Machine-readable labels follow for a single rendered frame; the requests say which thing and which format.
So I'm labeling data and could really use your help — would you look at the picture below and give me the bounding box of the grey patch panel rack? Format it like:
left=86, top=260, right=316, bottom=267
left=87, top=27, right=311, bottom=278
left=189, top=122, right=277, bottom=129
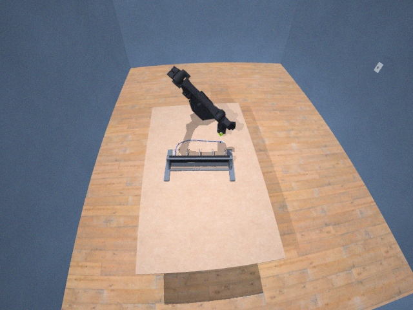
left=164, top=149, right=236, bottom=181

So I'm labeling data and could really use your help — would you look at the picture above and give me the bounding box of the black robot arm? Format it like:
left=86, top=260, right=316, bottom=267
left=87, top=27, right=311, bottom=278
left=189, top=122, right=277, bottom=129
left=167, top=67, right=236, bottom=130

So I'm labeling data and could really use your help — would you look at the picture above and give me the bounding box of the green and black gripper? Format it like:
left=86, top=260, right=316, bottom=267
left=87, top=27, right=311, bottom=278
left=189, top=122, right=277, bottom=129
left=217, top=123, right=226, bottom=136

